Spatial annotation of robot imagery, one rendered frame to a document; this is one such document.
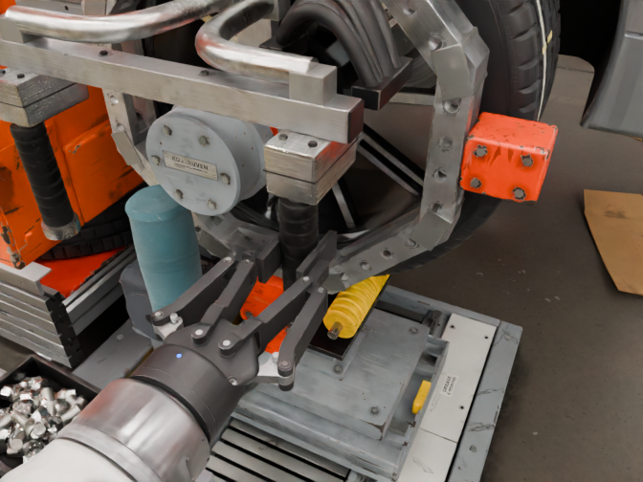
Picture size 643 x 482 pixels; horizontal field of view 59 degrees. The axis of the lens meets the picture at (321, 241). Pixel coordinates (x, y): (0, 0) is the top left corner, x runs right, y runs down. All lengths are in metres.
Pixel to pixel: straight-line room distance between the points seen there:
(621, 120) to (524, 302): 0.87
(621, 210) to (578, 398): 0.92
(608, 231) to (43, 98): 1.86
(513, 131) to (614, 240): 1.50
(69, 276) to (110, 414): 1.13
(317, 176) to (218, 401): 0.19
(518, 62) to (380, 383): 0.74
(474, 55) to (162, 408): 0.46
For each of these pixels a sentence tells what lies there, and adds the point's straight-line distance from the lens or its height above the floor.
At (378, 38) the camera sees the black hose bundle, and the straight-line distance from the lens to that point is 0.54.
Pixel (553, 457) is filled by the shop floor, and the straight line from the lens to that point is 1.48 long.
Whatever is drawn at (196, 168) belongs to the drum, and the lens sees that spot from 0.66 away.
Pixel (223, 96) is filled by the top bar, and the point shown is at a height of 0.97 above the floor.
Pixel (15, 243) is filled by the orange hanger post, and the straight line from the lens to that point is 1.10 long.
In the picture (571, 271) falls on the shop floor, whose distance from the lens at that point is 1.97.
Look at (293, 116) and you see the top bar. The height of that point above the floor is 0.97.
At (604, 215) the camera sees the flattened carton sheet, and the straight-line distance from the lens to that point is 2.27.
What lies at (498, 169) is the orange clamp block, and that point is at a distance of 0.67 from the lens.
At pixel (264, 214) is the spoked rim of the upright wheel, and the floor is 0.62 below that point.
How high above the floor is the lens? 1.18
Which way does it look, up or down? 38 degrees down
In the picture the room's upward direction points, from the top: straight up
